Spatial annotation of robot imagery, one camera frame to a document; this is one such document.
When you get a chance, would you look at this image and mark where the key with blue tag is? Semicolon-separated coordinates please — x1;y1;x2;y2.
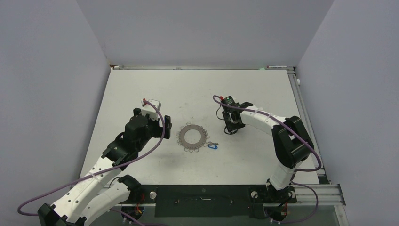
207;141;219;150

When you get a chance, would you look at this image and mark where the metal keyring disc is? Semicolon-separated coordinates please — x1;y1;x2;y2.
176;122;209;153

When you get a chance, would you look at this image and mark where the key with black tag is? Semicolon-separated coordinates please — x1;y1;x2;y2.
223;128;238;135

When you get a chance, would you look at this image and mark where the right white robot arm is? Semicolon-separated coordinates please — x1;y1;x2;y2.
220;96;314;202

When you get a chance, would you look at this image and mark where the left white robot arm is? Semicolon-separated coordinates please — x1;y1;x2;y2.
38;106;172;226

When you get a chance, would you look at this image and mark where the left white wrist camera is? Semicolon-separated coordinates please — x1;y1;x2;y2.
141;98;161;121

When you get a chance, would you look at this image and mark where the marker pen on rail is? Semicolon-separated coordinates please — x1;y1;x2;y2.
267;65;288;69

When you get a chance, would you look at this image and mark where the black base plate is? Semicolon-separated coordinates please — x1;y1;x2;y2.
122;184;297;218

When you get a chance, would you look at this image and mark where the aluminium frame rail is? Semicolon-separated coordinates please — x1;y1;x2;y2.
286;69;347;207

